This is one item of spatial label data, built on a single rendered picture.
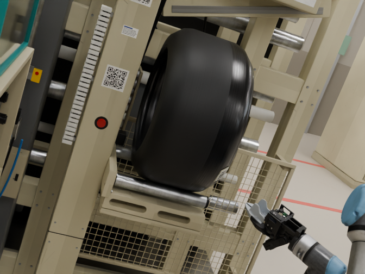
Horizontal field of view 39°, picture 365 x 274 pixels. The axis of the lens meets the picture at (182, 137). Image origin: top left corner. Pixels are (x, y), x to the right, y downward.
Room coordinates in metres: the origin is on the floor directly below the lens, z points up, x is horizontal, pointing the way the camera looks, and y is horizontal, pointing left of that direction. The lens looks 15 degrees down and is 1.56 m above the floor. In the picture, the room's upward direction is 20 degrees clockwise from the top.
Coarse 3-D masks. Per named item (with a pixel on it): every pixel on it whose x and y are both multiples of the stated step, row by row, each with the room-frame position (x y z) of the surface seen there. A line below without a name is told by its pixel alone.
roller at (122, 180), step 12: (120, 180) 1.62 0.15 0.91; (132, 180) 1.64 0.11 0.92; (144, 180) 1.66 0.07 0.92; (144, 192) 1.65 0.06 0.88; (156, 192) 1.65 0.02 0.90; (168, 192) 1.66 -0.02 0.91; (180, 192) 1.68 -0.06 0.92; (192, 192) 1.71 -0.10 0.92; (192, 204) 1.69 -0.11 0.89; (204, 204) 1.70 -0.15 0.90
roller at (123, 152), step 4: (116, 148) 1.90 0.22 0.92; (120, 148) 1.90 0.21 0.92; (124, 148) 1.91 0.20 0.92; (128, 148) 1.93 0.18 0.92; (116, 152) 1.89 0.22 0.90; (120, 152) 1.90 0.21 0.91; (124, 152) 1.90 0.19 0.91; (128, 152) 1.91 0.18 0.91; (116, 156) 1.90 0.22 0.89; (120, 156) 1.90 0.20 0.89; (124, 156) 1.90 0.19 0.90; (128, 156) 1.90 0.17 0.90
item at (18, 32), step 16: (0, 0) 0.89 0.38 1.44; (16, 0) 1.04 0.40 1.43; (32, 0) 1.31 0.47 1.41; (0, 16) 0.89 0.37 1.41; (16, 16) 1.10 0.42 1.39; (32, 16) 1.41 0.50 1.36; (0, 32) 0.89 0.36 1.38; (16, 32) 1.16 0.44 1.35; (0, 48) 0.98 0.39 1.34; (16, 48) 1.24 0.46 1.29; (0, 64) 1.03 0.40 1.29
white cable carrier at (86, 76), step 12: (108, 12) 1.70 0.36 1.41; (96, 24) 1.69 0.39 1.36; (96, 36) 1.65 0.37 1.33; (96, 48) 1.66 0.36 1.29; (96, 60) 1.70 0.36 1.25; (84, 72) 1.70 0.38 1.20; (84, 84) 1.66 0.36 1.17; (84, 96) 1.66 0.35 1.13; (72, 108) 1.67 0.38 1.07; (72, 120) 1.66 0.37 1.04; (72, 132) 1.66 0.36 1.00
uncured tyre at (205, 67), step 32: (192, 32) 1.75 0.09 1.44; (160, 64) 1.95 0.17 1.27; (192, 64) 1.60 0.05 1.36; (224, 64) 1.65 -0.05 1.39; (160, 96) 1.60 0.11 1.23; (192, 96) 1.55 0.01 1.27; (224, 96) 1.59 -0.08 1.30; (160, 128) 1.55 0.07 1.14; (192, 128) 1.54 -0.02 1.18; (224, 128) 1.57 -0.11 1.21; (160, 160) 1.56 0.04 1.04; (192, 160) 1.57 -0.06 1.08; (224, 160) 1.59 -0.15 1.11
